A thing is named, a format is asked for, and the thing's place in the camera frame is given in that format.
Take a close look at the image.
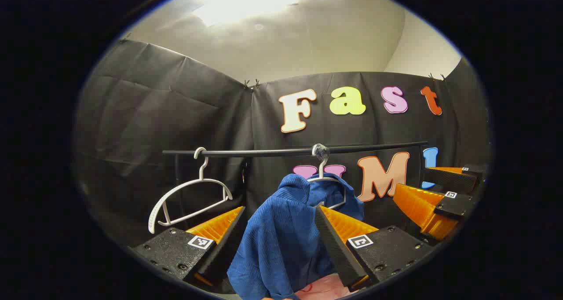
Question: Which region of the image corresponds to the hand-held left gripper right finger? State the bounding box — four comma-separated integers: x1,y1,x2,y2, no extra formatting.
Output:
314,205,435,293

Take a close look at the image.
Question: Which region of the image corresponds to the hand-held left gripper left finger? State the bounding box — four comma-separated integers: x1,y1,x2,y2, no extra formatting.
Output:
131,205,247,287

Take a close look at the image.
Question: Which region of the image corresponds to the pink laundry hamper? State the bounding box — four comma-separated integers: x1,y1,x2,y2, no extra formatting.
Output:
295,274,359,300

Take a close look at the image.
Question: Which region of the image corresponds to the blue corduroy shirt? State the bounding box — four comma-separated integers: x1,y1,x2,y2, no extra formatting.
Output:
227,173,366,300

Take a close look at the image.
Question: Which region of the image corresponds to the white plastic hanger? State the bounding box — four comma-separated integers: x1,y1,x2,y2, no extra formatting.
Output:
148,147,234,234
307,155,348,210

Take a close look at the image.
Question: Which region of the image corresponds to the black clothes rack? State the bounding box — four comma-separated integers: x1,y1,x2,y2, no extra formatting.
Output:
162,141,429,212

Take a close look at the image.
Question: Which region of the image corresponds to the clear tape wrap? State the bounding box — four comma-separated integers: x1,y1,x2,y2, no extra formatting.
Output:
311,143,330,161

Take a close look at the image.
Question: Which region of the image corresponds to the ceiling light panel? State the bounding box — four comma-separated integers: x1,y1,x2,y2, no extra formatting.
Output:
194,0,300,28

